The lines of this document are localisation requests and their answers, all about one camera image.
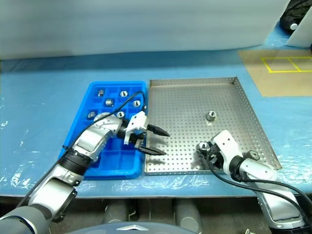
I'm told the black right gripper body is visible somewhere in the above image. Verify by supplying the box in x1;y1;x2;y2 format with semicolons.
210;145;224;169

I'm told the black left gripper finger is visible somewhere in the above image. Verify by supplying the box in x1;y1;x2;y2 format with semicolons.
148;124;171;137
140;145;167;156

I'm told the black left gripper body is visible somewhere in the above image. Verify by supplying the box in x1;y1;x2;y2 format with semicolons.
130;124;153;149

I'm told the blue compartment tray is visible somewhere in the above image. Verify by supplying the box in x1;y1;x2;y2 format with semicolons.
58;81;148;180

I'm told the perforated metal tray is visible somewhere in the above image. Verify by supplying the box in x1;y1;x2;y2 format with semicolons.
144;77;283;176

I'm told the dark grey rounded cylinder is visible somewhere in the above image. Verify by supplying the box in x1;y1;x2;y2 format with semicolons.
174;198;203;234
103;199;134;224

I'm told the blue-grey robot torso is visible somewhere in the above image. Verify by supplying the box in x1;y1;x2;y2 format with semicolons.
70;220;195;234

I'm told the blue table cover sheet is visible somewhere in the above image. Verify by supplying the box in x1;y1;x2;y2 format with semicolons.
0;47;312;198

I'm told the white leaning panel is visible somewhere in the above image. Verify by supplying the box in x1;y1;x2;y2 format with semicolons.
285;9;312;47

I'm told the black object with white spot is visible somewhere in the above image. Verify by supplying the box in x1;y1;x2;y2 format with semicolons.
279;0;312;37

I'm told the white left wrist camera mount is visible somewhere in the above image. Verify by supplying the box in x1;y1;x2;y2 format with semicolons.
123;111;149;146

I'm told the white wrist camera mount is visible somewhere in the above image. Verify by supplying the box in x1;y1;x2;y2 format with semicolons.
123;111;149;146
211;130;241;175

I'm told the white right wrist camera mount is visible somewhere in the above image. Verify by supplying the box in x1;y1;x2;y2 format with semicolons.
211;130;241;175

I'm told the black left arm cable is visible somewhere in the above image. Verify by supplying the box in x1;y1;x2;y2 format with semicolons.
17;91;148;208

